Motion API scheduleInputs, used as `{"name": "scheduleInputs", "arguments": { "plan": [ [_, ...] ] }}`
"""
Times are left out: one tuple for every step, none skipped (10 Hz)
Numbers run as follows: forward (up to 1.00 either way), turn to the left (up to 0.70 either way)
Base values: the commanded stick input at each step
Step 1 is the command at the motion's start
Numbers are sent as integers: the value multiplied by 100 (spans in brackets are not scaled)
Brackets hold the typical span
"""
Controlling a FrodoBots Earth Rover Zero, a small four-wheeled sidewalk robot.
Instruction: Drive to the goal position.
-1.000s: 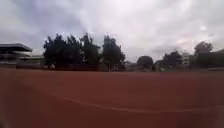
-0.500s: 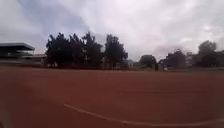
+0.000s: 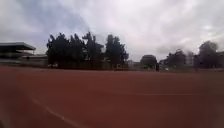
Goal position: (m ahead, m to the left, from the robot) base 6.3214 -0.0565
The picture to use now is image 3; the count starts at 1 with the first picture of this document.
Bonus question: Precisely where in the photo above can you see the red running track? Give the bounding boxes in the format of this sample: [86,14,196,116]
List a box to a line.
[0,65,224,128]

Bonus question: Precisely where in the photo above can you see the row of dark trees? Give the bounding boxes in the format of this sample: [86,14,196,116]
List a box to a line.
[139,40,224,71]

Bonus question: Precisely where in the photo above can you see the long low grandstand building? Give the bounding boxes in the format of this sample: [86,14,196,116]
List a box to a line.
[0,41,49,67]

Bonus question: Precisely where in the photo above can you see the clump of dark trees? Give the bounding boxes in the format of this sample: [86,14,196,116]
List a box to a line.
[45,31,130,71]

